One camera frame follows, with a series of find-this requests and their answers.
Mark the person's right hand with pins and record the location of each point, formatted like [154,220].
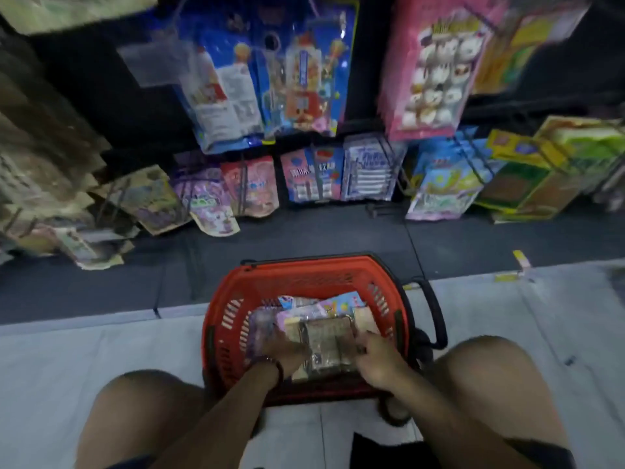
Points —
[383,361]

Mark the person's left hand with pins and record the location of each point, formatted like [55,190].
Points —
[283,351]

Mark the person's left fingers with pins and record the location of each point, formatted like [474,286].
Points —
[300,355]

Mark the person's right fingers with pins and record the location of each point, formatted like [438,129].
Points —
[364,351]

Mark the brown snack packet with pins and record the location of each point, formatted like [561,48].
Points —
[327,344]

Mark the person's left forearm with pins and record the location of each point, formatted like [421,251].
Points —
[224,420]

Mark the person's right forearm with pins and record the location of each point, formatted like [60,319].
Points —
[449,424]

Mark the beige packet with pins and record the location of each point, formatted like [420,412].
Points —
[366,321]

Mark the pink and blue cartoon packet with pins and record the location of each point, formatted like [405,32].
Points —
[327,305]

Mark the red plastic shopping basket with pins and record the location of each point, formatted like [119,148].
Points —
[302,280]

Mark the person's right leg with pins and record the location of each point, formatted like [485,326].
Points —
[493,385]

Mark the person's leg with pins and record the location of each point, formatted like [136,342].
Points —
[493,385]
[141,415]

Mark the person's left leg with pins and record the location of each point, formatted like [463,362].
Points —
[141,415]

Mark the pink and red packet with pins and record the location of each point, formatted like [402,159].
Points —
[254,188]

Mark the purple cartoon packet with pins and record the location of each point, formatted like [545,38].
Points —
[210,205]

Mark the pink and blue striped packet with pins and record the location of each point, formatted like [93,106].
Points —
[312,175]

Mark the yellow shelf price tag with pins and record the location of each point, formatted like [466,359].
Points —
[520,261]

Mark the purple and white packet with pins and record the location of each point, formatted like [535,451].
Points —
[368,168]

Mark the blue and green packet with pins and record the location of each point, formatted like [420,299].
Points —
[444,185]

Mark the black shorts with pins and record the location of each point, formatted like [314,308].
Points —
[547,454]

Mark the tan and purple packet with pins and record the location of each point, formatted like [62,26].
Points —
[146,200]

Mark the yellow and brown box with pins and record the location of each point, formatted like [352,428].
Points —
[522,188]

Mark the blue hanging packet white label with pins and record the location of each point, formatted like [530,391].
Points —
[224,92]

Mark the blue hanging packet cartoon print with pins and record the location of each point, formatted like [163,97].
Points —
[307,78]

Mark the pink box with cat faces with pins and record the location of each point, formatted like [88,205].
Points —
[434,73]

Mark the yellow and green box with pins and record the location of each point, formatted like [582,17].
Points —
[586,139]

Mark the row of brown packets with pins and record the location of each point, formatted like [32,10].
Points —
[44,156]

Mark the clear plastic price tag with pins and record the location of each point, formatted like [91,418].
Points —
[154,58]

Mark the yellow and green hanging packet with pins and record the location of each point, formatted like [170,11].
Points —
[517,48]

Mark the pale green hanging packet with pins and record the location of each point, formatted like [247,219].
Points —
[73,9]

